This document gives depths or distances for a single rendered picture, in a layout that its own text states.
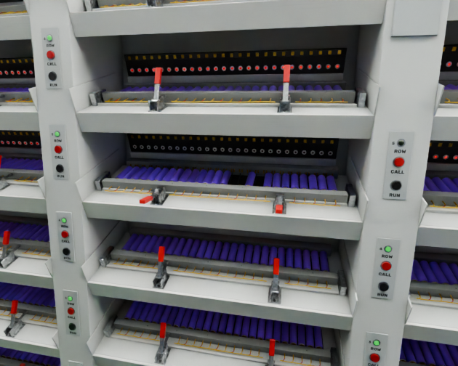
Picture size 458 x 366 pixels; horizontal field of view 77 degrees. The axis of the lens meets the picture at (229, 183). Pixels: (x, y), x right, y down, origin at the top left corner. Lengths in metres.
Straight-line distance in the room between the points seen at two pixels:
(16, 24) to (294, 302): 0.85
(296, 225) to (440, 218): 0.27
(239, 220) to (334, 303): 0.27
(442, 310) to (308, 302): 0.27
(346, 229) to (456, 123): 0.26
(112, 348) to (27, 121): 0.60
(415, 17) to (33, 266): 0.99
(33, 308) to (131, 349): 0.33
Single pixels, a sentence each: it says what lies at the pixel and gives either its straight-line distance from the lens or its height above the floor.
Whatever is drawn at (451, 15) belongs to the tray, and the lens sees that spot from 0.67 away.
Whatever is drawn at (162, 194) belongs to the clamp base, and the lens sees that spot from 0.66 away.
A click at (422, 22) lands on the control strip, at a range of 0.63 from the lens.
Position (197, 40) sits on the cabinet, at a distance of 0.84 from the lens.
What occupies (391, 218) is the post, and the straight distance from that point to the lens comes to 0.62.
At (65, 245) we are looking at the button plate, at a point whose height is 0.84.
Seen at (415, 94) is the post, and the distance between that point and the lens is 0.61.
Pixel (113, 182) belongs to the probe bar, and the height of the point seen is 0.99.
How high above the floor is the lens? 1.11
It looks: 10 degrees down
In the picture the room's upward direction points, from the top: 1 degrees clockwise
